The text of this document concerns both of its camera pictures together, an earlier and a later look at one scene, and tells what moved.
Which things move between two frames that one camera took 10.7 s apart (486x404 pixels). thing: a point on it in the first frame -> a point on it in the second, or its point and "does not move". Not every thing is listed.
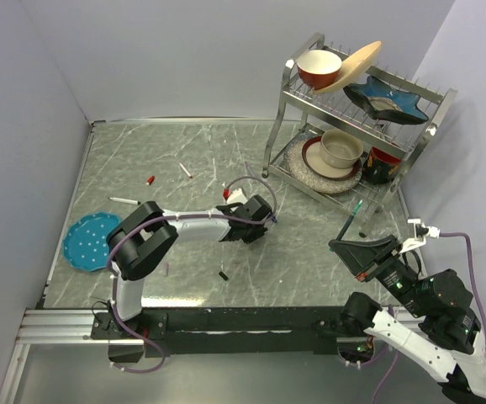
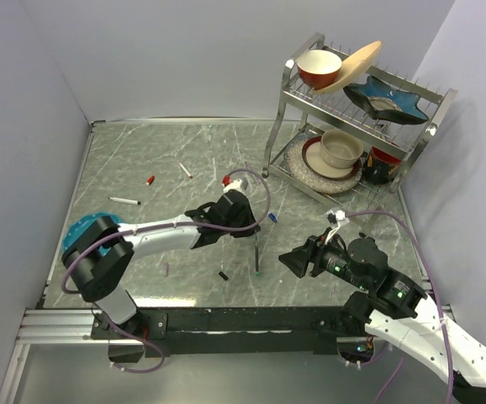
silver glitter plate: [305, 178] does not move
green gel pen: [348, 220] -> [256, 257]
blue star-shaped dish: [383, 102] does not move
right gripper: [360, 256] -> [296, 259]
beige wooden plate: [355, 67] does not move
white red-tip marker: [186, 170] does not move
